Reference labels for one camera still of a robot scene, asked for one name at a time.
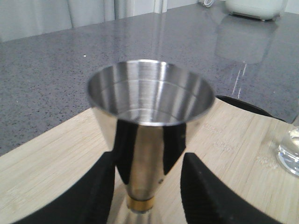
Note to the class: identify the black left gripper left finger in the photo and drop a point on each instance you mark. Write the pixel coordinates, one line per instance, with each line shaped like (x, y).
(88, 201)

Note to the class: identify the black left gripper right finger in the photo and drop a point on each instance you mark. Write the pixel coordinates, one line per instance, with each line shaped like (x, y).
(207, 200)

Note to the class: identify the clear glass measuring beaker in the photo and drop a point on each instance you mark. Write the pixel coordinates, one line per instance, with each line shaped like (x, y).
(288, 149)

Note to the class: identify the steel double jigger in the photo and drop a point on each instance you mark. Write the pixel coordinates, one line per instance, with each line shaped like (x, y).
(148, 111)

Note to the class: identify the wooden cutting board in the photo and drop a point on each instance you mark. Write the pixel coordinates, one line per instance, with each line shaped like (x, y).
(238, 146)

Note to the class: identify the white appliance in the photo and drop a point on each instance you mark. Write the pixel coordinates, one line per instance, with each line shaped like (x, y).
(258, 9)

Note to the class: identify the black cutting board handle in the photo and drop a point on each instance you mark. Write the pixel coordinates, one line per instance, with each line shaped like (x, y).
(245, 106)

